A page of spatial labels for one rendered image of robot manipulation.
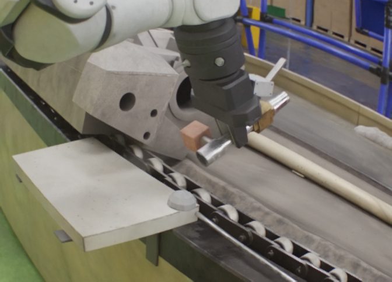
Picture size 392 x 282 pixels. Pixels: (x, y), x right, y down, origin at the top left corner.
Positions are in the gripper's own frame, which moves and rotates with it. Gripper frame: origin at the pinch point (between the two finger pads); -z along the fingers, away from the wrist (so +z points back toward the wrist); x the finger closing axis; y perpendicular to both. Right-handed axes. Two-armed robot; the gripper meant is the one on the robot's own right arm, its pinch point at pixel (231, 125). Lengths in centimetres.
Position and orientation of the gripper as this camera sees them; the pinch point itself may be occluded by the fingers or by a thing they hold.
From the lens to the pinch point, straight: 80.0
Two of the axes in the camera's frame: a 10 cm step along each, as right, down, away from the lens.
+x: -6.2, -3.5, 7.0
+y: -7.5, 5.3, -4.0
